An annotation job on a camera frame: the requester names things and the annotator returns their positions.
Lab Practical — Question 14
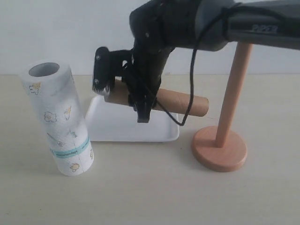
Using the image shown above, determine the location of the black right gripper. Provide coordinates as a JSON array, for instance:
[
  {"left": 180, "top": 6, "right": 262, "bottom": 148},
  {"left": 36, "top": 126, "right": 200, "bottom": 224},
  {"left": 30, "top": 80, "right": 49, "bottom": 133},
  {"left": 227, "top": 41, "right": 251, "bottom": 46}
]
[{"left": 92, "top": 0, "right": 202, "bottom": 123}]

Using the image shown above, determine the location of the brown cardboard tube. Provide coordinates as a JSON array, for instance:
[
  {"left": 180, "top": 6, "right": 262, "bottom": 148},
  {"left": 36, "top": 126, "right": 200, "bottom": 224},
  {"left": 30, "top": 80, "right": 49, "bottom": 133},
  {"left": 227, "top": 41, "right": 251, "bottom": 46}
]
[{"left": 104, "top": 80, "right": 209, "bottom": 117}]

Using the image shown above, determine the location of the white printed paper towel roll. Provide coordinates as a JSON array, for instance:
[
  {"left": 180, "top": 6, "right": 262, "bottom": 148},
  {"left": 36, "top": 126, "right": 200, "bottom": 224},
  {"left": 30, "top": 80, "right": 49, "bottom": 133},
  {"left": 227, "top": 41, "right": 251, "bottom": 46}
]
[{"left": 19, "top": 60, "right": 94, "bottom": 176}]

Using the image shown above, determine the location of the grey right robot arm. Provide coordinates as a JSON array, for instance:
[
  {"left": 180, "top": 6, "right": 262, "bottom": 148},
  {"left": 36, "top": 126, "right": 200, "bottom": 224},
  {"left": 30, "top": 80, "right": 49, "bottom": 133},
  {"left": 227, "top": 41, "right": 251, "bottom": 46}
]
[{"left": 92, "top": 0, "right": 300, "bottom": 123}]

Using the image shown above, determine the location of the wooden paper towel holder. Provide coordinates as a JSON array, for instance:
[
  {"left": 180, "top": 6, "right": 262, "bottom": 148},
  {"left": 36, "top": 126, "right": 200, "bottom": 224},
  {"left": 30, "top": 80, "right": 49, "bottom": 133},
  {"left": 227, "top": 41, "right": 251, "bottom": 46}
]
[{"left": 191, "top": 42, "right": 253, "bottom": 173}]

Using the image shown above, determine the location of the white rectangular plastic tray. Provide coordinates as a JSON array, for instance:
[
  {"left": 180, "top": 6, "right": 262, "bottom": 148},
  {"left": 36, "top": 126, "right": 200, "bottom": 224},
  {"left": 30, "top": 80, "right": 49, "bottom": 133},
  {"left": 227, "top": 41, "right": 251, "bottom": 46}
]
[{"left": 85, "top": 96, "right": 180, "bottom": 143}]

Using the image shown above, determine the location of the black cable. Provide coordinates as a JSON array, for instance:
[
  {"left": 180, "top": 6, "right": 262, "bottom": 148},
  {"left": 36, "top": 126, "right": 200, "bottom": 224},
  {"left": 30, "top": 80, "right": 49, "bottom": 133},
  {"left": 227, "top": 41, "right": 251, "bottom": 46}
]
[{"left": 126, "top": 2, "right": 249, "bottom": 126}]

